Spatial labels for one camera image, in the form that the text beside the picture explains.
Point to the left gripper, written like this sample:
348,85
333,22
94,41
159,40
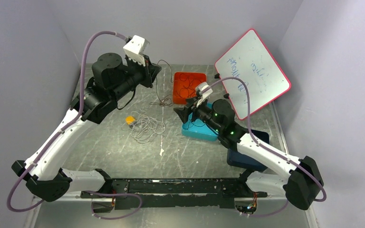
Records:
150,71

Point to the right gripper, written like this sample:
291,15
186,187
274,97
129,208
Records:
184,112

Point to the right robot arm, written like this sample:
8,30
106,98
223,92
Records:
298,179

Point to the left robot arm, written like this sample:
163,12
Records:
113,77

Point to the light blue square tray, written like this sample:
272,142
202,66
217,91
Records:
198,130

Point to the orange square tray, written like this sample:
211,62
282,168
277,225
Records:
184,84

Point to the yellow grey block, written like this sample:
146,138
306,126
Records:
130,121

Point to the dark blue square tray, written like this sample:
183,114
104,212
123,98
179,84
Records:
239,160

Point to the pink framed whiteboard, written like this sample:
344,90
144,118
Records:
252,77

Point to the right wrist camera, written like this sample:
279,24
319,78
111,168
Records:
203,90

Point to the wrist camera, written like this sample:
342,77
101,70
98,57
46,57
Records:
134,49
203,90

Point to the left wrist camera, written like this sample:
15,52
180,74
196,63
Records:
134,49

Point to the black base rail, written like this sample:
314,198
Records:
169,193

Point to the aluminium frame rail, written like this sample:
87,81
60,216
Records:
103,200

